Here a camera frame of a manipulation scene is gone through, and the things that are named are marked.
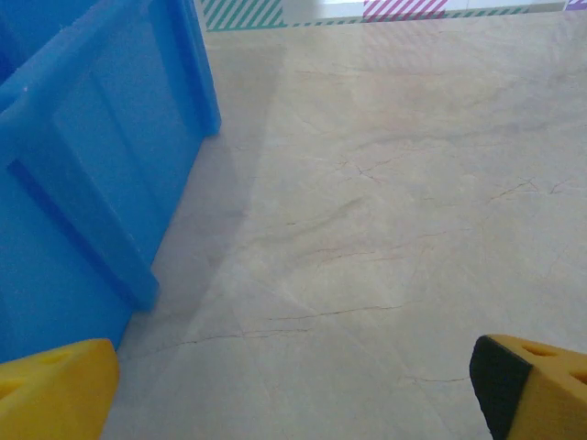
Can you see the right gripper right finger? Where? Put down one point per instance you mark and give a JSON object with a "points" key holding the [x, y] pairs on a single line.
{"points": [[536, 394]]}

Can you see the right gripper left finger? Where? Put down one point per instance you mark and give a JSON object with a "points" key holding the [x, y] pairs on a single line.
{"points": [[55, 394]]}

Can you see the blue three-compartment plastic bin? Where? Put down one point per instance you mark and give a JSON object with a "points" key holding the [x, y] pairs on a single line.
{"points": [[91, 160]]}

